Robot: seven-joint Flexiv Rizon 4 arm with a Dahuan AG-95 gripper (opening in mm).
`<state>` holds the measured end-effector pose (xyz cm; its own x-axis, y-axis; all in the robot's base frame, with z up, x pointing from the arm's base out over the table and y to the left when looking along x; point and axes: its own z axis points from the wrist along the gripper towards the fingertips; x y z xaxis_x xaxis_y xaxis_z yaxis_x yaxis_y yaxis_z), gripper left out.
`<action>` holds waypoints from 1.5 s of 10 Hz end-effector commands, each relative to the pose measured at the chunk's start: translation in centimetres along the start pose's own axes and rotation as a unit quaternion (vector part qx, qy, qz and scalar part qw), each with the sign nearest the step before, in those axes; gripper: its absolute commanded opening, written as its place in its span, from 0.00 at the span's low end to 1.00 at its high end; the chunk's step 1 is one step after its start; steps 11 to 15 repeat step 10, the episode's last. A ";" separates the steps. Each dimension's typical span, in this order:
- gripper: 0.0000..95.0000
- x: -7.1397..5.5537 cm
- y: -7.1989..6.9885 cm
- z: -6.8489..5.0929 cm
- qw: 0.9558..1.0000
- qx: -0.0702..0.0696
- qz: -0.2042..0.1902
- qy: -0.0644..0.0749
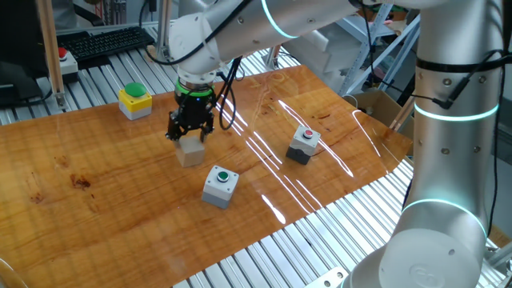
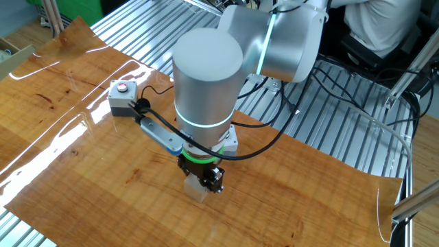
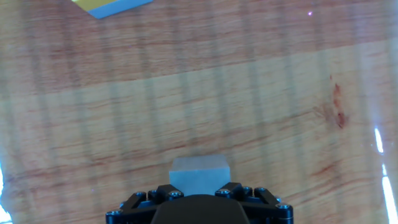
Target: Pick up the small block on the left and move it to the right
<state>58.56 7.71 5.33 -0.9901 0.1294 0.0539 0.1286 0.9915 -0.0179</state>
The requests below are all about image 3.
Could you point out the wood-grain table mat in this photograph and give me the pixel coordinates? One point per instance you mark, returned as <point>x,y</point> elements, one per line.
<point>186,93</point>

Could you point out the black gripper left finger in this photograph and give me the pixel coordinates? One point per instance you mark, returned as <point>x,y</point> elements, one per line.
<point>136,208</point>

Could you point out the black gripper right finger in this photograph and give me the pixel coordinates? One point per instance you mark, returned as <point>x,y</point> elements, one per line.
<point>264,208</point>

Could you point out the small pale wooden block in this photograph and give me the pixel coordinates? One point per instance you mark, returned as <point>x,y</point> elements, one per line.
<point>199,174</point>

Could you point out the blue and yellow flat box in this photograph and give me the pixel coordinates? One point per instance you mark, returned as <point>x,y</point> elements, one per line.
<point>118,7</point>

